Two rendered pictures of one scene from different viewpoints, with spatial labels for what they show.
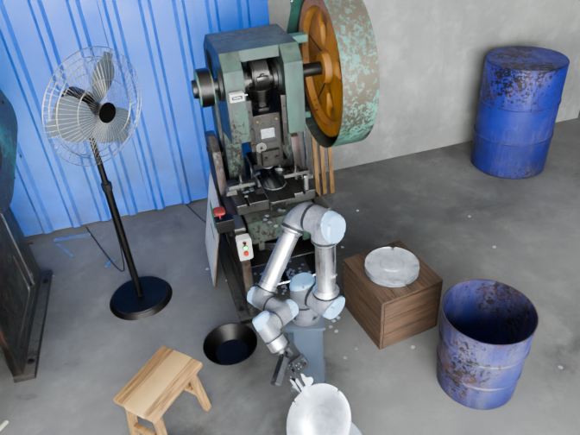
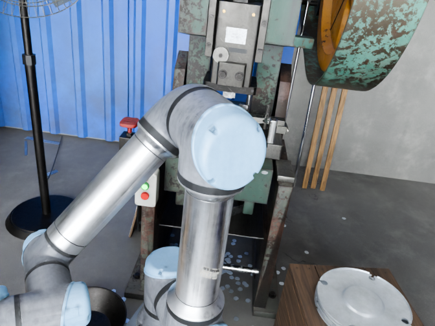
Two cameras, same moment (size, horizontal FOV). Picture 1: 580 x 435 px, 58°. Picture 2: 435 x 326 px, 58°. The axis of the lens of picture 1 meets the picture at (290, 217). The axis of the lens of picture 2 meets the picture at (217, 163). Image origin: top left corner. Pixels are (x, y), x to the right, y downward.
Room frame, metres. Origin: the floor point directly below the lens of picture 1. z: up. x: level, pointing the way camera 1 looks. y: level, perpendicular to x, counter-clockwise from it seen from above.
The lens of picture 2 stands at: (1.14, -0.30, 1.28)
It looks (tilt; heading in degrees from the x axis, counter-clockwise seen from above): 27 degrees down; 16
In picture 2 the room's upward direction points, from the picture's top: 7 degrees clockwise
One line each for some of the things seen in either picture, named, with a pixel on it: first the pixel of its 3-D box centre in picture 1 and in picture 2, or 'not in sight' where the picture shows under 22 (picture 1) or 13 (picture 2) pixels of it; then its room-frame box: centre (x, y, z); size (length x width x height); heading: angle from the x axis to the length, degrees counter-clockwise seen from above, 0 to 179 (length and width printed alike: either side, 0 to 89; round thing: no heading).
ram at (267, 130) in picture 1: (266, 134); (235, 41); (2.53, 0.09, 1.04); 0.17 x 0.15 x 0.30; 15
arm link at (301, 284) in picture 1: (303, 289); (170, 279); (1.77, -0.04, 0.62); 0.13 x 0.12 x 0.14; 46
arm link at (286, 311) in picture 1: (280, 311); (52, 303); (1.51, 0.07, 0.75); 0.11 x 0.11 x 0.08; 46
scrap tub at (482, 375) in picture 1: (481, 345); not in sight; (1.69, -0.87, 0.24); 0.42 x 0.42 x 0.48
